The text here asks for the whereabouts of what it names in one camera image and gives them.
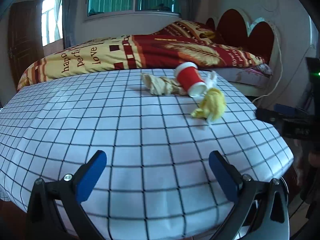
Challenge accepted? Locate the yellow cloth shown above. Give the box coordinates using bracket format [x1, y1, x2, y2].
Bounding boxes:
[191, 88, 227, 122]

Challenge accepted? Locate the white grid tablecloth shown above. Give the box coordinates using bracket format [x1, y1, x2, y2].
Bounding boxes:
[1, 70, 293, 239]

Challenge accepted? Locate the white flat cable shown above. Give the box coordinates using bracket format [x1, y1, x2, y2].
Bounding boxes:
[251, 24, 283, 103]

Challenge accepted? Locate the red yellow bed blanket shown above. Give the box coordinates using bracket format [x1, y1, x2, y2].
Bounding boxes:
[17, 20, 265, 90]

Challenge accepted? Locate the white tissue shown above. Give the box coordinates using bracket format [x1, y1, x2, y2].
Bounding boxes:
[204, 71, 217, 90]

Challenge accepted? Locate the grey bed mattress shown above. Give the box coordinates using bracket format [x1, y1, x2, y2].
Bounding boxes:
[215, 67, 272, 88]

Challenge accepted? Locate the red heart headboard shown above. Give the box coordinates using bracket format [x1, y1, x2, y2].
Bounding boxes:
[206, 9, 276, 64]

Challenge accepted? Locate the brown wooden door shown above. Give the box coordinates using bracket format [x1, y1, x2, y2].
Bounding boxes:
[8, 1, 43, 84]

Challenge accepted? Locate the person's right hand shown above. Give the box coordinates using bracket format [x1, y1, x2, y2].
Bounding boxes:
[294, 139, 319, 187]

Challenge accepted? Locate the red paper cup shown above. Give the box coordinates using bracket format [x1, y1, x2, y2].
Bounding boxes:
[174, 62, 207, 97]

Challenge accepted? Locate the beige paper bag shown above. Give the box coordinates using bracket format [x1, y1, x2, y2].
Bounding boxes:
[140, 73, 188, 96]

